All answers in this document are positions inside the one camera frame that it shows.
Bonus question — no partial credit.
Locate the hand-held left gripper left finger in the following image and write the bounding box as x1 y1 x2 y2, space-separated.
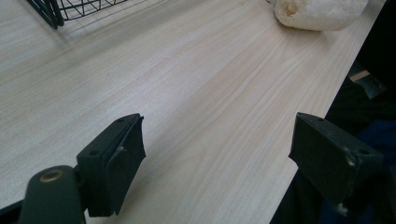
76 113 147 218

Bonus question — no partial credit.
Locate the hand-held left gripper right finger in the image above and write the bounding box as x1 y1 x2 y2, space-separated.
288 111 385 207

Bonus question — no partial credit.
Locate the dark object with tan label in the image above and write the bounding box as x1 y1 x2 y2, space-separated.
346 62 388 100

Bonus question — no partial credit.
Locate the black wire basket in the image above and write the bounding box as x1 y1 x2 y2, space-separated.
26 0 129 30

